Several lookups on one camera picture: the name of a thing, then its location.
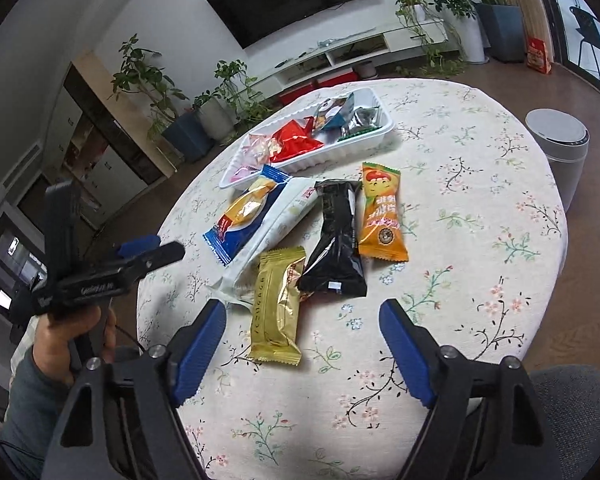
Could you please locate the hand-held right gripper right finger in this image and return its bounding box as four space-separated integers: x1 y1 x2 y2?
378 298 563 480

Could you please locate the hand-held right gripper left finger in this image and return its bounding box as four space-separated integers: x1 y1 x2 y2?
40 298 228 480

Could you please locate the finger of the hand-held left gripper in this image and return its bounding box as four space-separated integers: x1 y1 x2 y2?
122 241 186 286
112 234 162 261

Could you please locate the gold foil snack packet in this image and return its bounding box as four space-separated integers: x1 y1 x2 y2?
245 246 307 367

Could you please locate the blue yellow cake packet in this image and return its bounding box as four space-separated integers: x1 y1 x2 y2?
202 164 293 267

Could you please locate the long white snack packet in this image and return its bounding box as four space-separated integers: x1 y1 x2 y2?
205 177 321 308

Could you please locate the black snack packet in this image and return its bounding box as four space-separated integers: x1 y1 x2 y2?
297 179 368 298

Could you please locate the orange snack packet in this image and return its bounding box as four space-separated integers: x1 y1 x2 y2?
357 161 410 262

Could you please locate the small red foil snack packet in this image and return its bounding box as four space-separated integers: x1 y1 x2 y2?
245 132 283 166

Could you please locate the blue panda snack packet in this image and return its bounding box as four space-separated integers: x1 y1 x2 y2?
312 92 363 133

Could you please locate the silver green snack packet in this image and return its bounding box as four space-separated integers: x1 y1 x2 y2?
337 106 387 141

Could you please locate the white plastic tray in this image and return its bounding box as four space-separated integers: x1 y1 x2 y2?
219 86 397 190

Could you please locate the person's left forearm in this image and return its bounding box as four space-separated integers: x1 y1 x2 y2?
0 347 73 466

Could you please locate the person's left hand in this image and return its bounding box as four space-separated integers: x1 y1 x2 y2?
32 307 118 386

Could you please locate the white storage cabinet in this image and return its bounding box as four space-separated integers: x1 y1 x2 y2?
45 110 148 231

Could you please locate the floral tablecloth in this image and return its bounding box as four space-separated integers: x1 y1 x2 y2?
136 77 568 480

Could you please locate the tall plant in blue pot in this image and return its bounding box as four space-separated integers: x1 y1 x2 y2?
111 34 216 163

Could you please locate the plant in grey ribbed pot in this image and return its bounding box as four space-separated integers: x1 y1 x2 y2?
192 91 236 143

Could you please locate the trailing green vine plant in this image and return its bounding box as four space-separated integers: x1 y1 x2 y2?
214 59 276 128

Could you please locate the red storage box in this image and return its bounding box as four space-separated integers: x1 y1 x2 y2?
316 71 356 92
277 82 313 106

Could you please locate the grey round trash bin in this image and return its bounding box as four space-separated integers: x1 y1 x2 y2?
525 108 591 213

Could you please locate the white television cabinet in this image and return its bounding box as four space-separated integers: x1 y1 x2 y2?
232 25 451 106

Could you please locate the bushy plant in white pot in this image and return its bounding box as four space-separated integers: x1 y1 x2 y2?
425 0 488 65

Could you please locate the red box on floor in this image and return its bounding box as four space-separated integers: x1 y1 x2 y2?
525 35 552 76

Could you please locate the large-leaf plant in blue pot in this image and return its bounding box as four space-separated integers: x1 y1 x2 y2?
426 0 526 63

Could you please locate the hanging vine plant on cabinet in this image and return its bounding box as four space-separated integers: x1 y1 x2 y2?
394 0 466 78

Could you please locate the beige curtain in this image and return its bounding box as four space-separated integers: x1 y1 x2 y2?
495 0 556 61

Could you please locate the black balcony chair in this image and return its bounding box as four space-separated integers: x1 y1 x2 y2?
569 6 600 78

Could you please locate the black wall television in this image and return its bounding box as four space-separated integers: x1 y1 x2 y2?
202 0 379 51

